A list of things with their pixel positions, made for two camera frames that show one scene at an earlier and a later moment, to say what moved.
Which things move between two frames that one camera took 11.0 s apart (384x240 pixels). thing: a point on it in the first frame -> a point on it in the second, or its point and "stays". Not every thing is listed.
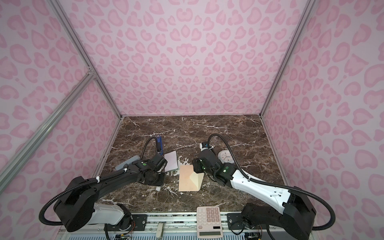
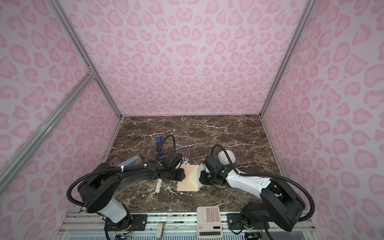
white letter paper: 172,163 -> 200,168
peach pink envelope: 189,180 stays
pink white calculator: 209,222 stays
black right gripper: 197,162 -> 202,179
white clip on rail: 159,230 stays
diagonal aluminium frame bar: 18,158 stays
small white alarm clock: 225,156 stays
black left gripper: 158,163 -> 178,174
